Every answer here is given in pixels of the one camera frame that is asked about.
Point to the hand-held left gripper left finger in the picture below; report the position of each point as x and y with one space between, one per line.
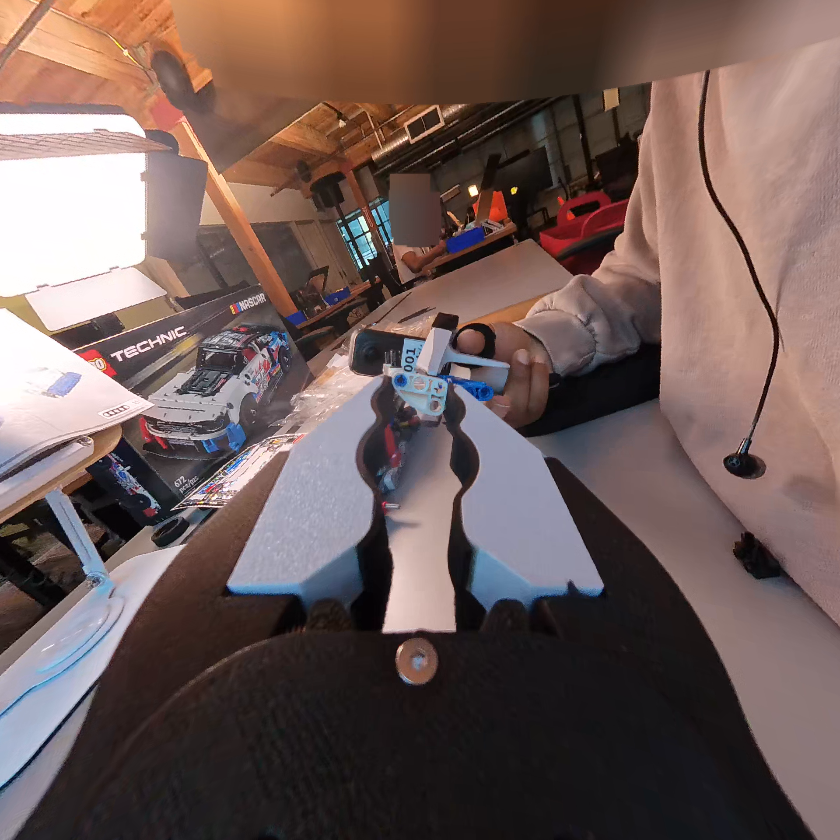
308 518

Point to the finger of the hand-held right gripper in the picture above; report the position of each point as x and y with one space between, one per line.
436 351

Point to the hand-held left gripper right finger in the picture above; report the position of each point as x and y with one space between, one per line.
525 525

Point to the white triangular lego beam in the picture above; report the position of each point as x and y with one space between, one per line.
426 403

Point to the person's right forearm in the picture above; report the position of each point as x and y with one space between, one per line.
590 315

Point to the lego sticker sheet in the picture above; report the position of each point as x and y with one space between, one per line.
229 479

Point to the partly built lego car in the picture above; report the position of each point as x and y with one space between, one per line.
394 453

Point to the black rubber lego tire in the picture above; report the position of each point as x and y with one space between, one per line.
157 533

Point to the lego set box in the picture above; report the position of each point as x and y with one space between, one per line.
197 394

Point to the small black lego piece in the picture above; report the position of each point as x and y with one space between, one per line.
758 558

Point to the lego instruction booklet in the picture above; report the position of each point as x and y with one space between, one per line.
52 394

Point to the crumpled clear plastic bags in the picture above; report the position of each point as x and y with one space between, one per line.
328 394

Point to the black padded wrist rest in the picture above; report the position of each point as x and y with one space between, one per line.
604 394

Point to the black speaker on stand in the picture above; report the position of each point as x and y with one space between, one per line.
328 190

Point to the wooden stand board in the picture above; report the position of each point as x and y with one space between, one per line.
39 485

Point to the white book stand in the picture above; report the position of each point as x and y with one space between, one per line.
52 656

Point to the person's torso beige hoodie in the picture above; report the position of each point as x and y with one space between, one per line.
754 262

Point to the studio light panel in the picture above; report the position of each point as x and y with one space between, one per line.
65 210

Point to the wooden support post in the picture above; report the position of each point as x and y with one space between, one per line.
243 223

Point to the metal air duct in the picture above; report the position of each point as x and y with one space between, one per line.
423 124

